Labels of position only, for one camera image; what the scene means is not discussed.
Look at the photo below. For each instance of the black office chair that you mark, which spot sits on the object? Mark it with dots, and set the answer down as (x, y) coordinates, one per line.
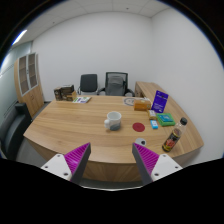
(88, 83)

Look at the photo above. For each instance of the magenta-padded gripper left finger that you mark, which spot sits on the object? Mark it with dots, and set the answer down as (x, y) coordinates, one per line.
(76, 159)

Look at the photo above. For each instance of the orange-brown cardboard box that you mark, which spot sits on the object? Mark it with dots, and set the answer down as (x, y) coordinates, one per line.
(142, 105)

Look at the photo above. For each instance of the grey mesh office chair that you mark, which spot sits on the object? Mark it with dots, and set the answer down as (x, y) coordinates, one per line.
(116, 85)

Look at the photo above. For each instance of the purple standing pouch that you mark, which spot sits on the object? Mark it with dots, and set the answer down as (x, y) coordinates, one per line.
(160, 101)

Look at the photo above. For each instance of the small blue box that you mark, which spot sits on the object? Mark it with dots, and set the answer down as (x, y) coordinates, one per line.
(154, 124)

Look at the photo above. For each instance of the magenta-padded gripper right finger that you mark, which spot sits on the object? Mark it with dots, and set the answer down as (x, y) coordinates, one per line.
(148, 160)

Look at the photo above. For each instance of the clear black-capped drink bottle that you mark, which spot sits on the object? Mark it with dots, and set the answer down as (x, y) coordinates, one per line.
(172, 139)

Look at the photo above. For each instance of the white grey-patterned mug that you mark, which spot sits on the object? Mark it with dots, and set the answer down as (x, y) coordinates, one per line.
(114, 120)

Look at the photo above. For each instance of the white round dark-centred disc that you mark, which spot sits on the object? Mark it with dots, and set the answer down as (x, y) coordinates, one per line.
(140, 142)

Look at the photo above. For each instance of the small beige packet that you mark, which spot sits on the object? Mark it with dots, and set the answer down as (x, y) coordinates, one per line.
(152, 114)

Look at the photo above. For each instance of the white green leaflet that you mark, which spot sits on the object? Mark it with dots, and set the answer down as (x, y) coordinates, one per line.
(81, 99)

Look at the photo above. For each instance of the wooden glass-door cabinet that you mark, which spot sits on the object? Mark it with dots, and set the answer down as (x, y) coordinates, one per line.
(29, 86)

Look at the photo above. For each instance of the round grey printed disc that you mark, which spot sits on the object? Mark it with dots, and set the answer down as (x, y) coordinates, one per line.
(128, 101)

